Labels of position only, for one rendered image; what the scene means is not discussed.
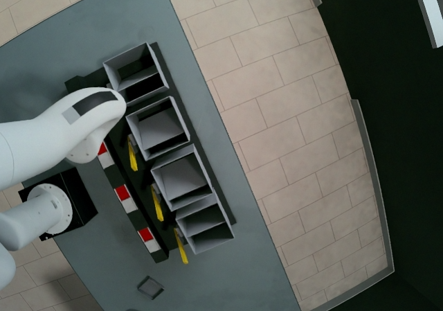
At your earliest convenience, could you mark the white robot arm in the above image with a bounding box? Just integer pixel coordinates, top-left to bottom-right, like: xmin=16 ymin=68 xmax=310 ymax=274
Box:
xmin=0 ymin=87 xmax=126 ymax=291

